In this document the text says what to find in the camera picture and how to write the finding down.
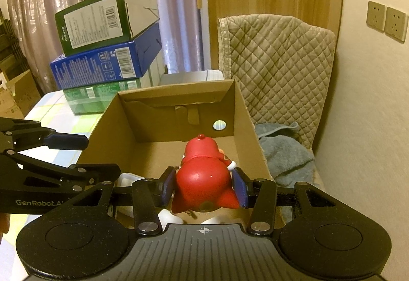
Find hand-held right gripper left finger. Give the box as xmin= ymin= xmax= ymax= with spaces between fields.
xmin=73 ymin=167 xmax=176 ymax=236

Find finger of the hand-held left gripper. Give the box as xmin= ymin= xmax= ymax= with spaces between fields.
xmin=0 ymin=118 xmax=89 ymax=154
xmin=0 ymin=151 xmax=121 ymax=190

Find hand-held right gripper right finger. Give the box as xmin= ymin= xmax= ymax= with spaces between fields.
xmin=232 ymin=168 xmax=338 ymax=236

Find red toy figure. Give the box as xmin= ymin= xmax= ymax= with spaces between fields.
xmin=171 ymin=133 xmax=240 ymax=214

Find cardboard box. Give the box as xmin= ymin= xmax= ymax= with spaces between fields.
xmin=77 ymin=79 xmax=286 ymax=227

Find green plastic-wrapped carton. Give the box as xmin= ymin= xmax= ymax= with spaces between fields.
xmin=63 ymin=61 xmax=167 ymax=116

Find grey towel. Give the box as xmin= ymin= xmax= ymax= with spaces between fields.
xmin=254 ymin=122 xmax=317 ymax=188

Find brown shipping carton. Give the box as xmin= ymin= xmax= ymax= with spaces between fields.
xmin=0 ymin=70 xmax=42 ymax=119

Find blue carton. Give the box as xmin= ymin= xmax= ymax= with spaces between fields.
xmin=49 ymin=22 xmax=162 ymax=90

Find dark green carton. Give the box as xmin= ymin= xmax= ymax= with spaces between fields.
xmin=54 ymin=0 xmax=160 ymax=57

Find beige quilted cover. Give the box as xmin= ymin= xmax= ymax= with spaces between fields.
xmin=217 ymin=14 xmax=337 ymax=150

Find beige wall socket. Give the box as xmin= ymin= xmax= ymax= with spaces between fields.
xmin=384 ymin=6 xmax=409 ymax=43
xmin=366 ymin=0 xmax=387 ymax=32

